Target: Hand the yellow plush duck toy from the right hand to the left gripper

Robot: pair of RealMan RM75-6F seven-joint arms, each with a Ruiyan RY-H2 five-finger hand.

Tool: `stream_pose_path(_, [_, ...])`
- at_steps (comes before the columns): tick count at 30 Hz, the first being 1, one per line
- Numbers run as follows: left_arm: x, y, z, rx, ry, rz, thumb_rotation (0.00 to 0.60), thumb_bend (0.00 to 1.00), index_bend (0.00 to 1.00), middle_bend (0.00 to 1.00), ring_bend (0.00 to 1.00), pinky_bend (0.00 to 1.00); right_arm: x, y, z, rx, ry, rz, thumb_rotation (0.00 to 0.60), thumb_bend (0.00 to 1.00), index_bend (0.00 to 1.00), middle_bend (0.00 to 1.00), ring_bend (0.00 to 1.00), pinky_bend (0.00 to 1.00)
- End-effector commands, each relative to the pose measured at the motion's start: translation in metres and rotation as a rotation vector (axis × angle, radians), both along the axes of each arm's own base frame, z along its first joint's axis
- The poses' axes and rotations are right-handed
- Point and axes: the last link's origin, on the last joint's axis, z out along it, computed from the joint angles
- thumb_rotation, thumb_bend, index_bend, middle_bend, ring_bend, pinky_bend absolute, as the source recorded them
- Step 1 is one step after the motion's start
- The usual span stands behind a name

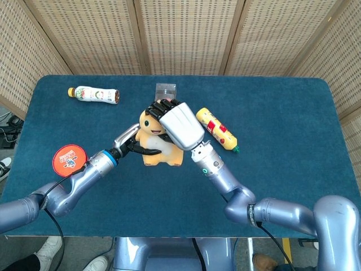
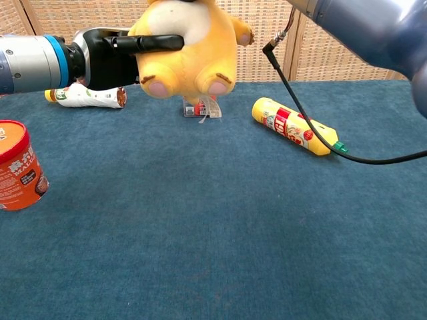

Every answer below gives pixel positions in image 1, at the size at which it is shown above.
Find silver blue robot torso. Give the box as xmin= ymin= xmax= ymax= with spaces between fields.
xmin=112 ymin=237 xmax=235 ymax=271

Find white bottle yellow cap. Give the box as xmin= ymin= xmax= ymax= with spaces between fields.
xmin=67 ymin=85 xmax=121 ymax=106

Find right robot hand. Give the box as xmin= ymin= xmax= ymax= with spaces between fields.
xmin=144 ymin=98 xmax=206 ymax=151

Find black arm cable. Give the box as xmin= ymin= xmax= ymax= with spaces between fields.
xmin=39 ymin=166 xmax=87 ymax=271
xmin=221 ymin=194 xmax=294 ymax=271

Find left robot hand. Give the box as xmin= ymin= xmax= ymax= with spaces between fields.
xmin=112 ymin=123 xmax=163 ymax=159

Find blue felt table mat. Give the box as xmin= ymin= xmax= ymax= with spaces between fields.
xmin=0 ymin=75 xmax=361 ymax=238

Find yellow plush toy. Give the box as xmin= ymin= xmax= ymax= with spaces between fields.
xmin=134 ymin=108 xmax=184 ymax=167

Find yellow bottle green cap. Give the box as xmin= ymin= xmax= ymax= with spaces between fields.
xmin=196 ymin=107 xmax=242 ymax=155

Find brown shoe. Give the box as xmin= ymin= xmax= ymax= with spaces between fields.
xmin=252 ymin=253 xmax=279 ymax=271

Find black cable bundle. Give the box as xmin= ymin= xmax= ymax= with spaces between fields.
xmin=0 ymin=111 xmax=25 ymax=150

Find orange instant noodle cup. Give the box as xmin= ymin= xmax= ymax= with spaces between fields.
xmin=52 ymin=144 xmax=90 ymax=178

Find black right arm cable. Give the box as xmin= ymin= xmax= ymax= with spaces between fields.
xmin=221 ymin=194 xmax=294 ymax=271

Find clear box red contents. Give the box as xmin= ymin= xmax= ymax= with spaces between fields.
xmin=155 ymin=82 xmax=178 ymax=103

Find yellow floor tape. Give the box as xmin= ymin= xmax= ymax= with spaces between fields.
xmin=281 ymin=238 xmax=292 ymax=256

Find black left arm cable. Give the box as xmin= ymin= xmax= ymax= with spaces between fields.
xmin=39 ymin=166 xmax=87 ymax=271

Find black trouser leg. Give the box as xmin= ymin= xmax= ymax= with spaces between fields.
xmin=0 ymin=253 xmax=41 ymax=271

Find black white sneaker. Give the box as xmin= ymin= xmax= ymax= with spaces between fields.
xmin=0 ymin=157 xmax=13 ymax=182

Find white shoe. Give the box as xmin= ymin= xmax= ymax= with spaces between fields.
xmin=83 ymin=256 xmax=109 ymax=271
xmin=35 ymin=236 xmax=63 ymax=265

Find black cable on torso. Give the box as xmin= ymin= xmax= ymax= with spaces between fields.
xmin=192 ymin=238 xmax=205 ymax=271

